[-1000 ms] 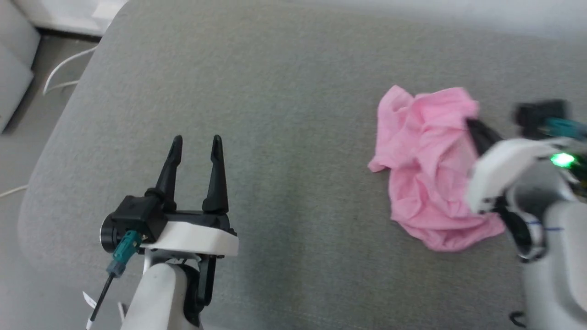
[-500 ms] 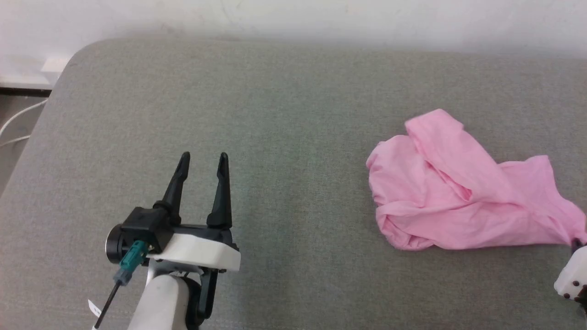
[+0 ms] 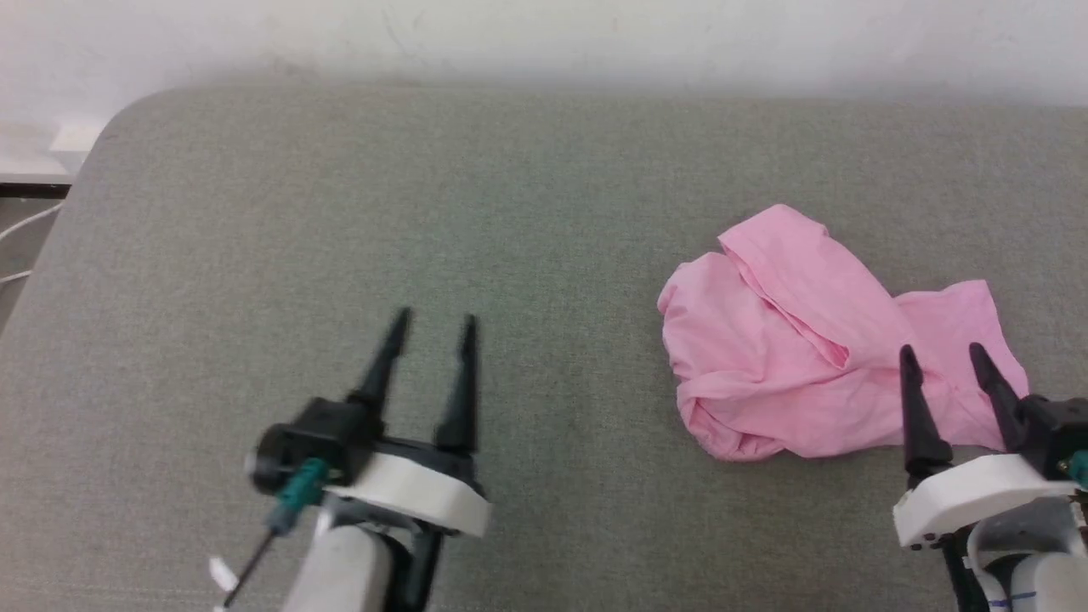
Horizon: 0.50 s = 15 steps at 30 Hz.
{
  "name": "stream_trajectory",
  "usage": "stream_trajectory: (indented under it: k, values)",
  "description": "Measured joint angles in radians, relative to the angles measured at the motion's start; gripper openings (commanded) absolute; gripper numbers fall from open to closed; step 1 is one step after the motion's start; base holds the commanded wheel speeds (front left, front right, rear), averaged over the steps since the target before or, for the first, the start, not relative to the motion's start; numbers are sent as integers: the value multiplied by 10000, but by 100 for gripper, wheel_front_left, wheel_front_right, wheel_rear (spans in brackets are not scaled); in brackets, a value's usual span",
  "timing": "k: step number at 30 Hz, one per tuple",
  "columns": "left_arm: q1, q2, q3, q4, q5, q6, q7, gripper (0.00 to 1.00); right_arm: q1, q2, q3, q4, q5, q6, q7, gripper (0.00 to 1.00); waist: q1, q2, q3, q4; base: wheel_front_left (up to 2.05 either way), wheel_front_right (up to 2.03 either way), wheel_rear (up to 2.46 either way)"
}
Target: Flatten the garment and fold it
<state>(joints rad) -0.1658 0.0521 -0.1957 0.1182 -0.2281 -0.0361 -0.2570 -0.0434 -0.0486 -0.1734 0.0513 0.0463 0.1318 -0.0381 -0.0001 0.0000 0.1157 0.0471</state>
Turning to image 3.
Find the pink garment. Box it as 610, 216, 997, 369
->
656, 203, 1031, 462

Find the white wall box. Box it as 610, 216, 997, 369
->
49, 122, 109, 156

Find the grey-green fabric sofa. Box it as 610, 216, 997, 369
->
0, 81, 1088, 612

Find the dark skirting strip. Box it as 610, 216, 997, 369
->
0, 173, 75, 201

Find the thin white cable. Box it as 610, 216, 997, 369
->
0, 201, 66, 286

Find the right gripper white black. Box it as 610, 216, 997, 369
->
892, 342, 1082, 550

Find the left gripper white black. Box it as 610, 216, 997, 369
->
323, 307, 494, 540

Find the left black cable teal plug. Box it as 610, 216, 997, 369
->
208, 459, 331, 612

